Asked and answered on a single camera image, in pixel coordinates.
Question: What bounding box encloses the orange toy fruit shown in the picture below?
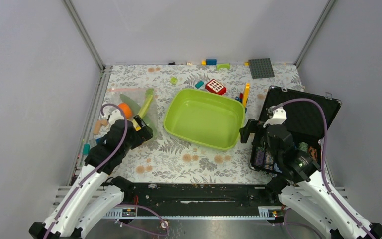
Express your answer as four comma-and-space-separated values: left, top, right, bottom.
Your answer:
118, 103, 134, 119

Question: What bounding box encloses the clear zip top bag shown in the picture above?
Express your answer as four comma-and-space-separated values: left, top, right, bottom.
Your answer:
106, 88, 159, 140

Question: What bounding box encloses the white green toy leek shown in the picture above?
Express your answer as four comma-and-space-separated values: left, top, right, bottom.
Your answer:
132, 88, 154, 131

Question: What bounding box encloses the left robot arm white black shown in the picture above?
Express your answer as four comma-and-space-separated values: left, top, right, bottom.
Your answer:
29, 115, 153, 239

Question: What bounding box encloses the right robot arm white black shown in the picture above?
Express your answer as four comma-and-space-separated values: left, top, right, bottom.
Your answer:
239, 119, 382, 239

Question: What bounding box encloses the blue grey brick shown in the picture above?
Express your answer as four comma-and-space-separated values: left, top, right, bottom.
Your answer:
88, 137, 105, 149

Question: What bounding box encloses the yellow blue brick tower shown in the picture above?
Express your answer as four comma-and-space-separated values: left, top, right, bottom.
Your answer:
235, 83, 250, 107

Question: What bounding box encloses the tan curved wooden piece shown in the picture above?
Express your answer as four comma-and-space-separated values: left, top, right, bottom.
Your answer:
92, 119, 109, 135

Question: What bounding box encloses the black poker chip case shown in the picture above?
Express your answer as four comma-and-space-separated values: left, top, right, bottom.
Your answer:
250, 86, 342, 175

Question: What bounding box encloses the green plastic tray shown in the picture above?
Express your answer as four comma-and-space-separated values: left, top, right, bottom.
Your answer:
163, 88, 245, 151

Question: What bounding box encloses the teal brick at edge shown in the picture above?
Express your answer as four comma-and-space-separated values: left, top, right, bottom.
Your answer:
82, 144, 90, 155

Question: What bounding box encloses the grey brick baseplate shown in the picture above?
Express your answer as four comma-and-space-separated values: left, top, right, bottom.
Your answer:
248, 58, 275, 79

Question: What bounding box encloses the red white window brick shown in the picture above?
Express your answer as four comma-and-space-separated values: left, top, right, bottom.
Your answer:
205, 79, 227, 95

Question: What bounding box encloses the small green brick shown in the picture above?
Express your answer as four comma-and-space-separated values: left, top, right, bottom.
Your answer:
170, 77, 178, 85

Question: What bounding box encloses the green arch brick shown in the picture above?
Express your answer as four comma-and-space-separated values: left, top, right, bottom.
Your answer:
216, 63, 230, 70

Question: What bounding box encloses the teal small brick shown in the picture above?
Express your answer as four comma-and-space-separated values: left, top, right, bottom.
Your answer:
195, 81, 204, 89

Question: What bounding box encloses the blue yellow brick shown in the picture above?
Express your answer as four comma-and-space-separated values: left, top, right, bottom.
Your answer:
201, 59, 217, 66

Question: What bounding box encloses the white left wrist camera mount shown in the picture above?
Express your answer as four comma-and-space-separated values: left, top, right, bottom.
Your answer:
100, 110, 124, 126

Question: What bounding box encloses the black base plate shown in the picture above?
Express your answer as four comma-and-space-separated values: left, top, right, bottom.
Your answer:
102, 176, 282, 218

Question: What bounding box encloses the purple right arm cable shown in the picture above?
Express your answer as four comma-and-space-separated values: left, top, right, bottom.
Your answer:
268, 98, 376, 239

